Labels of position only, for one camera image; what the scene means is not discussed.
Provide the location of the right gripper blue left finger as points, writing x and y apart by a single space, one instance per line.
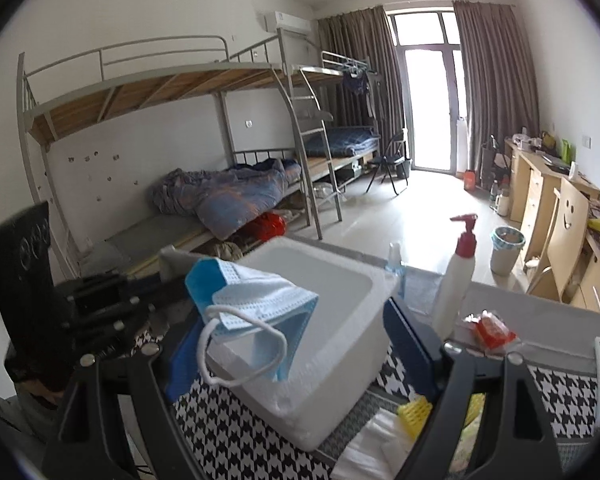
180 352

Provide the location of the white styrofoam box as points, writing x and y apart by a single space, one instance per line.
341 350

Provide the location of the glass balcony door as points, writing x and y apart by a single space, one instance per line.
427 43

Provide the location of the black folding chair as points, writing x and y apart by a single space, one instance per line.
393 162

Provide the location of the yellow foam net sleeve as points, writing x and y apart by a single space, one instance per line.
414 415

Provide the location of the near metal bunk bed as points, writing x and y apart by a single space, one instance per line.
98 128

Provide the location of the long wooden desk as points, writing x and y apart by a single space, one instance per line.
534 189

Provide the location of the blue spray bottle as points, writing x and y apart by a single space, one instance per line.
396 267

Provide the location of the white lotion pump bottle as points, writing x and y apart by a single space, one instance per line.
455 280

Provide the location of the blue plaid quilt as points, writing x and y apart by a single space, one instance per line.
225 201

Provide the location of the white foam sheets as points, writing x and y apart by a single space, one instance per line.
378 451

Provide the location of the orange container by door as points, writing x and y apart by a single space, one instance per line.
469 181

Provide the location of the wooden smiley face chair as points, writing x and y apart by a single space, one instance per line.
562 250

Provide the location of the blue surgical face mask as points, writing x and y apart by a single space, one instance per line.
235 301

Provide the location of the right brown curtain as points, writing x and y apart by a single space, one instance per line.
502 96

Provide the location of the red bag under bed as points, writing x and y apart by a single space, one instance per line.
265 227

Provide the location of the red snack packet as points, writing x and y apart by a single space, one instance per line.
491 333

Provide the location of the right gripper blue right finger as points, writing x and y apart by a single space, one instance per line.
417 346

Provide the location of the waste bin with blue liner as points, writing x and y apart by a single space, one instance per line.
507 244

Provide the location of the white air conditioner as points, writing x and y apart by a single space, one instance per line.
275 21

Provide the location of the brown curtain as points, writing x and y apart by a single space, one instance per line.
360 44
502 96

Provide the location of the left brown curtain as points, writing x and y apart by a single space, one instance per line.
360 44

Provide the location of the houndstooth tablecloth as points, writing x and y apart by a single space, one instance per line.
227 440

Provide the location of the green tissue packet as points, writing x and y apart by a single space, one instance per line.
465 446

